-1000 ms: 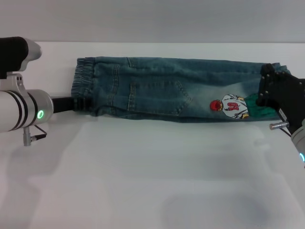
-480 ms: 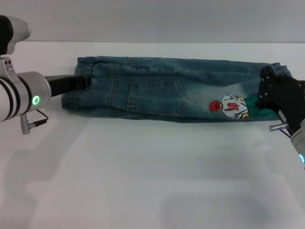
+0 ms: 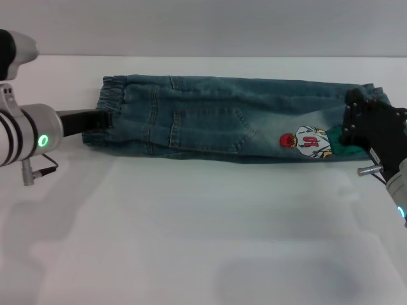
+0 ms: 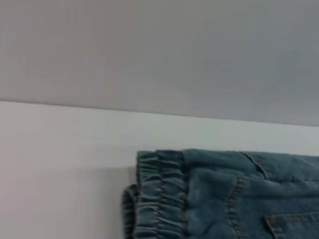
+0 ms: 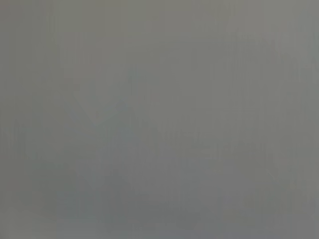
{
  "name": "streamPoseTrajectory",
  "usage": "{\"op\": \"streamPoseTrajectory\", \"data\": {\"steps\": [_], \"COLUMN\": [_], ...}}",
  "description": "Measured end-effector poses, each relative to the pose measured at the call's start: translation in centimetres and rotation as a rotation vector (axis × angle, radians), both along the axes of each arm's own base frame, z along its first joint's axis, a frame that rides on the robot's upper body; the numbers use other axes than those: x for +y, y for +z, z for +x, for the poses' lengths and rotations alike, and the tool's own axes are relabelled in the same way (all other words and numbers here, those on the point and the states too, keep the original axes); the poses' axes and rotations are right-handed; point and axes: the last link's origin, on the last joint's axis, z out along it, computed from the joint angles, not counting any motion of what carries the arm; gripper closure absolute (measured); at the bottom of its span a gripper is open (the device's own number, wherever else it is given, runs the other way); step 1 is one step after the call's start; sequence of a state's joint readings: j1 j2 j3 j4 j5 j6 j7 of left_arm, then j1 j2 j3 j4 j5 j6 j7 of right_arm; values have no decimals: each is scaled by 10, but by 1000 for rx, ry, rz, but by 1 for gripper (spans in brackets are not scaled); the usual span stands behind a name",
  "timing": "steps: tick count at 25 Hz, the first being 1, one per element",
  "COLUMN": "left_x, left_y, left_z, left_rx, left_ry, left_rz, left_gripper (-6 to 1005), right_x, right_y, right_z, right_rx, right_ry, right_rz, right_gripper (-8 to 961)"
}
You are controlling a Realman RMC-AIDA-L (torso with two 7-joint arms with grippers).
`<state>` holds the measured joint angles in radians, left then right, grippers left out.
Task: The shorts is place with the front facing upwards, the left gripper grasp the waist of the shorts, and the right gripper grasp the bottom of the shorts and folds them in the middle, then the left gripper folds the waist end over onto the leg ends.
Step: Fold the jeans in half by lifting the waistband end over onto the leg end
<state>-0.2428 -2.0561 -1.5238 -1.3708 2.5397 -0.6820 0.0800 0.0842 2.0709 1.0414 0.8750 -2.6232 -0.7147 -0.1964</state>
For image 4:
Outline blue denim shorts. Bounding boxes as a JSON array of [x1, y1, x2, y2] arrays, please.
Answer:
[[121, 148, 319, 239]]

